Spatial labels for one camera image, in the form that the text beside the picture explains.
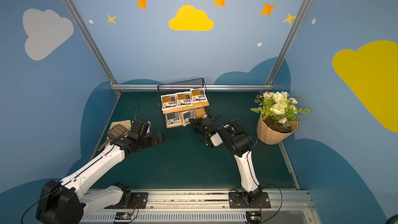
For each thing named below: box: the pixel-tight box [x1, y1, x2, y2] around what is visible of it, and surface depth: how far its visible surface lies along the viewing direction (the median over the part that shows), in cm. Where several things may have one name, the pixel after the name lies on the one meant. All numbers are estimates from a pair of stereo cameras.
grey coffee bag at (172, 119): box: [164, 112, 182, 129], surface depth 106 cm
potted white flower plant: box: [250, 91, 312, 146], surface depth 77 cm
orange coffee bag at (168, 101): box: [160, 93, 178, 111], surface depth 95 cm
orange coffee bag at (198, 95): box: [189, 87, 208, 103], surface depth 98 cm
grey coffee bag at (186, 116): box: [181, 109, 196, 128], surface depth 105 cm
